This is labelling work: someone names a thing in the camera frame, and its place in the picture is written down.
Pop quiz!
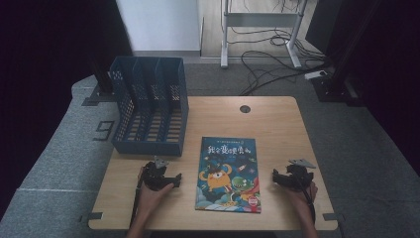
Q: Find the black metal stand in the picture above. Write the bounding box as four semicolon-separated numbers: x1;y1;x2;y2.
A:
311;0;380;107
81;56;117;107

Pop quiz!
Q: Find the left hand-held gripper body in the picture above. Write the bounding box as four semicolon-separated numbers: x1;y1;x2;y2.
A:
141;156;173;191

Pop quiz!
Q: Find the tangle of black floor cables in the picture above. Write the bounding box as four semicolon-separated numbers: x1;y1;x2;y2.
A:
227;0;333;97

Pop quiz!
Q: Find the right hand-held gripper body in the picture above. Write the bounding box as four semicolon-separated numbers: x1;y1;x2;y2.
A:
279;158;317;192

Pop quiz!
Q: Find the dark curtain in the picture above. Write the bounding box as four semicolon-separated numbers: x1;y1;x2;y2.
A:
305;0;420;175
0;0;134;219

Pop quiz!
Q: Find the white panel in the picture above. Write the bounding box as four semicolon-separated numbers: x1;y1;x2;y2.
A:
115;0;203;58

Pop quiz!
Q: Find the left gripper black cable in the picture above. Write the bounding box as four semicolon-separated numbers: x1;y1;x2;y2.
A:
129;177;145;230

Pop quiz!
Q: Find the white power strip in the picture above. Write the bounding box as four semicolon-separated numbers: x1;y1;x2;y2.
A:
303;69;328;80

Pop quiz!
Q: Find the blue plastic file rack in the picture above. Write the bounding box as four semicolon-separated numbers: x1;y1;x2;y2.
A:
108;55;190;158

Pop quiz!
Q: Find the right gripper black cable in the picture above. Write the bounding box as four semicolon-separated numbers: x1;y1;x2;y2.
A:
295;172;317;226

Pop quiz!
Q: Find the blue cartoon picture book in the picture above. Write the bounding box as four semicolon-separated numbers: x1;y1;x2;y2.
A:
194;136;263;214

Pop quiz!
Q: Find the person's right hand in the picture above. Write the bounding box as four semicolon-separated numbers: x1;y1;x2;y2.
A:
286;180;320;214

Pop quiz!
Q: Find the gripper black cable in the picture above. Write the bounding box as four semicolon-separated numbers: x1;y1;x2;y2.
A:
129;177;145;230
295;172;317;226

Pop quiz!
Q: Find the person's left hand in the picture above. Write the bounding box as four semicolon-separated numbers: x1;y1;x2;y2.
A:
136;167;175;216

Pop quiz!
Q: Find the white metal desk frame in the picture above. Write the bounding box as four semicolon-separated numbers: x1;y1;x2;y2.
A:
220;0;309;69

